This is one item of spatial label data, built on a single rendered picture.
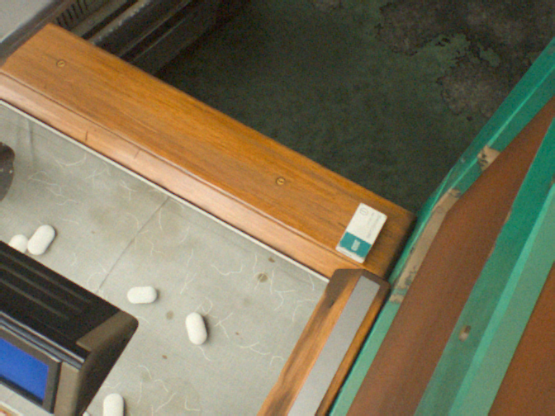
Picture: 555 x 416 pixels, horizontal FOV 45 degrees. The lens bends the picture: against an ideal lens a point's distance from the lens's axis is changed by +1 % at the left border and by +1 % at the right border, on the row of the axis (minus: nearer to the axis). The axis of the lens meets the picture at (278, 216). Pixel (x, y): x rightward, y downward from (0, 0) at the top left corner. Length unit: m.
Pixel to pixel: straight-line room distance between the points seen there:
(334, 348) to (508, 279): 0.41
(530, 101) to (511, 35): 1.44
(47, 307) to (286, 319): 0.40
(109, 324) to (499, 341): 0.27
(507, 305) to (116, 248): 0.61
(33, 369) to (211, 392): 0.36
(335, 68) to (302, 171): 0.98
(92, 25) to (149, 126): 0.60
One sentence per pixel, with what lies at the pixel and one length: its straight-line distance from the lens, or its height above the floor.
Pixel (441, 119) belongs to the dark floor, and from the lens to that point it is 1.77.
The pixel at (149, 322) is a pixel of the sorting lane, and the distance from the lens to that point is 0.80.
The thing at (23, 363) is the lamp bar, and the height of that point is 1.09.
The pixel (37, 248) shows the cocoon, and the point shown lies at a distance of 0.82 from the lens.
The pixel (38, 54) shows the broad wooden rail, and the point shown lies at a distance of 0.92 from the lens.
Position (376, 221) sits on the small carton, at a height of 0.78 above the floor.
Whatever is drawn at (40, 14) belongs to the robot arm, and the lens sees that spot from 0.67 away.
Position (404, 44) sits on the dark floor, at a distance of 1.85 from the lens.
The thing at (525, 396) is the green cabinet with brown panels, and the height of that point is 1.30.
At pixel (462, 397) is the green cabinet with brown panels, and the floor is 1.27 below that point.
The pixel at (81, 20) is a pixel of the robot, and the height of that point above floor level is 0.37.
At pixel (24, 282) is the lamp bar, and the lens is 0.47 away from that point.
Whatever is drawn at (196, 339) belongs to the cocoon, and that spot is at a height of 0.76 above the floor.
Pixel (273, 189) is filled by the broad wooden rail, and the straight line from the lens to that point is 0.81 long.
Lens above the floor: 1.52
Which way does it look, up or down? 72 degrees down
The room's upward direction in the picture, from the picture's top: 9 degrees clockwise
